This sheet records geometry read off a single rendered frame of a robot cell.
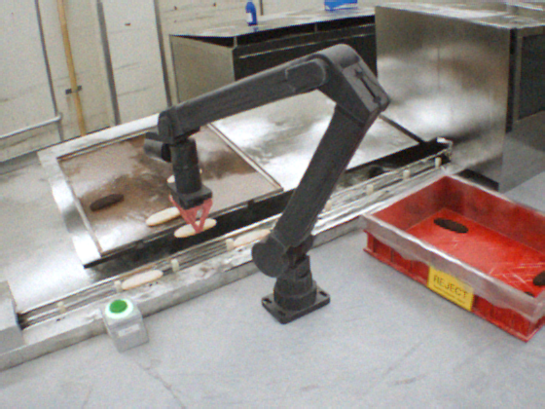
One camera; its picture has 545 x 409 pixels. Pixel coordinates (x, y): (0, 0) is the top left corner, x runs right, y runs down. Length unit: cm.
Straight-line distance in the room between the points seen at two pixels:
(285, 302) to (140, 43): 377
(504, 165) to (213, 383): 97
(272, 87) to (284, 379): 50
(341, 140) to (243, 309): 44
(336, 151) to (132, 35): 384
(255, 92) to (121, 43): 371
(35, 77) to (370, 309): 405
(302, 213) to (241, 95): 23
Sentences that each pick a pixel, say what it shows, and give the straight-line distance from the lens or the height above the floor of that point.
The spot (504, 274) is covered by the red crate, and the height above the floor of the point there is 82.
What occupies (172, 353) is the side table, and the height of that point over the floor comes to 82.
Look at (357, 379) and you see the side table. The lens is 93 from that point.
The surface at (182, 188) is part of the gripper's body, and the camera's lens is 111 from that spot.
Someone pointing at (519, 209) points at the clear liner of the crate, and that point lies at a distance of 128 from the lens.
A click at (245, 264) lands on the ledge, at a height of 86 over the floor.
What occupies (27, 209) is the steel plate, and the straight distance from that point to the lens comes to 176.
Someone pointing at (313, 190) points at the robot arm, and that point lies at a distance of 89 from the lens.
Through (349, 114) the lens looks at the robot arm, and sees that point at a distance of 79.
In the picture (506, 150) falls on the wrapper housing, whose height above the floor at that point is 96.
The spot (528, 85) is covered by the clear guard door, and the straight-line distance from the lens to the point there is 152.
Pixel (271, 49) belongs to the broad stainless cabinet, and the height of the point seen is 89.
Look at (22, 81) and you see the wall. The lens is 474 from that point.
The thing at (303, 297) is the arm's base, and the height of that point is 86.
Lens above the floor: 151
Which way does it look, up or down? 28 degrees down
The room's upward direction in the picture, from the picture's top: 5 degrees counter-clockwise
